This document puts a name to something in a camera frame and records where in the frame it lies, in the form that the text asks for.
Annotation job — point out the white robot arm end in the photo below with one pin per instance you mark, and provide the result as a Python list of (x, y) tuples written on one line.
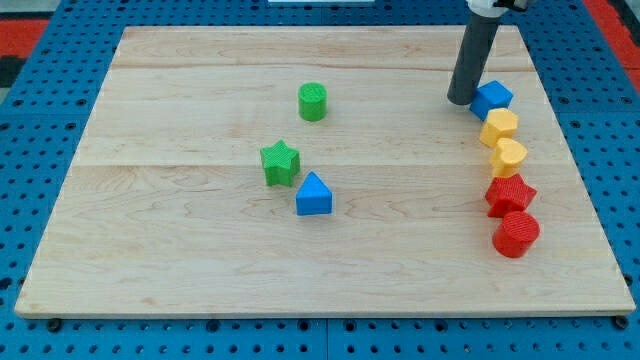
[(497, 8)]

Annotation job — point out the blue cube block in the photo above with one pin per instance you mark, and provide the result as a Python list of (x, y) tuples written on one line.
[(491, 95)]

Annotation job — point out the blue triangle block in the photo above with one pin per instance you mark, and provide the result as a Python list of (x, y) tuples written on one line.
[(314, 197)]

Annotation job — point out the light wooden board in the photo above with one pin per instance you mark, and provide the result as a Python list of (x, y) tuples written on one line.
[(165, 212)]

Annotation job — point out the green star block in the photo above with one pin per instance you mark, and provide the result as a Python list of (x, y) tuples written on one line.
[(280, 164)]

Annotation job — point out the green cylinder block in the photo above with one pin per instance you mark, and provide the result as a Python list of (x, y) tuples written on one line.
[(312, 101)]

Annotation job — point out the yellow heart block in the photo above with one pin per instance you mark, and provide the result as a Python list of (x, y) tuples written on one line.
[(507, 157)]

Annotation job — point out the yellow hexagon block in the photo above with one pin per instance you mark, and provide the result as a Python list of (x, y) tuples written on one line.
[(499, 123)]

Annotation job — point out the red star block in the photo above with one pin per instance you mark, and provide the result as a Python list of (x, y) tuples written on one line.
[(508, 194)]

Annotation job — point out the red cylinder block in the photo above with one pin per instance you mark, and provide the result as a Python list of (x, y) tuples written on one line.
[(515, 234)]

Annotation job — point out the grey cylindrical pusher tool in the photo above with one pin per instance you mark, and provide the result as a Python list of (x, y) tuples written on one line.
[(476, 44)]

